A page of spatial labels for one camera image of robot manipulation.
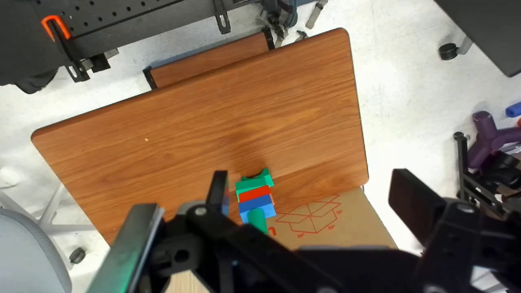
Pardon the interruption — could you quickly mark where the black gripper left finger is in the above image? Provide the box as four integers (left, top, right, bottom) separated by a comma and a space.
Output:
185, 169, 258, 241

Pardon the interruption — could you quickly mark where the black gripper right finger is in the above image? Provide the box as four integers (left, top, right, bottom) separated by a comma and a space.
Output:
388, 168, 450, 251

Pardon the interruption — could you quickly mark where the green bridge block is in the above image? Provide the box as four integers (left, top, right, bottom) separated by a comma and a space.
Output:
234, 168, 276, 199

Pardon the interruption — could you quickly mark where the blue block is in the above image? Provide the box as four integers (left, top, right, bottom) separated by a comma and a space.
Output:
239, 194, 279, 225

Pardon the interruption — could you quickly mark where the green cylinder block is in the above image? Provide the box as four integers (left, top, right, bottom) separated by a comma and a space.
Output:
248, 208, 273, 236

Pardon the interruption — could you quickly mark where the brown cardboard box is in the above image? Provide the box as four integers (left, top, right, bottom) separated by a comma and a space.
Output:
269, 186, 400, 252

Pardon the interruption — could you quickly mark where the purple plastic object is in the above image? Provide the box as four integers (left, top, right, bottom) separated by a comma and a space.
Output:
468, 109, 521, 171

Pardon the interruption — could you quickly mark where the wooden table base board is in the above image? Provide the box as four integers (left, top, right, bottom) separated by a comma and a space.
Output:
142, 28, 278, 91

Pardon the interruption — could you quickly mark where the black perforated mounting board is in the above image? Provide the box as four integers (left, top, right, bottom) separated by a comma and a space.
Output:
33, 0, 186, 39

